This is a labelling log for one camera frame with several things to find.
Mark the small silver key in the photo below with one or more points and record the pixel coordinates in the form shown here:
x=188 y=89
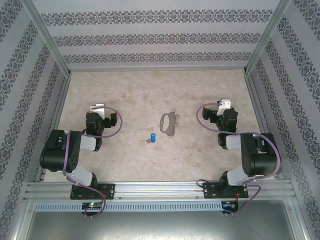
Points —
x=145 y=141

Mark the grey key holder with rings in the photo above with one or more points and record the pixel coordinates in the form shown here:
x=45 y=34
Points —
x=168 y=130

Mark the blue key tag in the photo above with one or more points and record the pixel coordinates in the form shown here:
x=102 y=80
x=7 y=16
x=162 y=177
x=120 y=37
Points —
x=152 y=138

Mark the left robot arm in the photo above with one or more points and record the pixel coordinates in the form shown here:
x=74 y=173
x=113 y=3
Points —
x=57 y=150

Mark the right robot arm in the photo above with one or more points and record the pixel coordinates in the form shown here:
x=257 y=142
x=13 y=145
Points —
x=262 y=160

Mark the small circuit board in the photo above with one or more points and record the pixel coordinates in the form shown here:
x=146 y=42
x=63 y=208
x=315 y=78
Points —
x=92 y=205
x=230 y=205

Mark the grey sheet metal panel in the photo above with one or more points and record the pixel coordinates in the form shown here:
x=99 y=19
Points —
x=162 y=225

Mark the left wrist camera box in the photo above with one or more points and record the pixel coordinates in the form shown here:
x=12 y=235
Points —
x=98 y=108

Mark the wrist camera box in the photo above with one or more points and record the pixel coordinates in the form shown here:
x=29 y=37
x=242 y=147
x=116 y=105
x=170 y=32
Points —
x=225 y=104
x=98 y=108

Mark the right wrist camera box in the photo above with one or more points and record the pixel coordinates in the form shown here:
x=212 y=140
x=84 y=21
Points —
x=225 y=104

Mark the aluminium side rail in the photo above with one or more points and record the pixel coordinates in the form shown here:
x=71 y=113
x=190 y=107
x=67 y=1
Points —
x=58 y=112
x=260 y=112

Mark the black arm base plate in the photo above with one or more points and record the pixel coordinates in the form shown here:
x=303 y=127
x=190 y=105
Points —
x=212 y=191
x=107 y=191

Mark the aluminium mounting rail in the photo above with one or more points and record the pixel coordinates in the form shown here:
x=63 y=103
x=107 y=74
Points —
x=157 y=190

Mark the aluminium frame post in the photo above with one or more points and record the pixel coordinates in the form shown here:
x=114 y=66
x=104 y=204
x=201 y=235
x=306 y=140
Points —
x=47 y=37
x=267 y=37

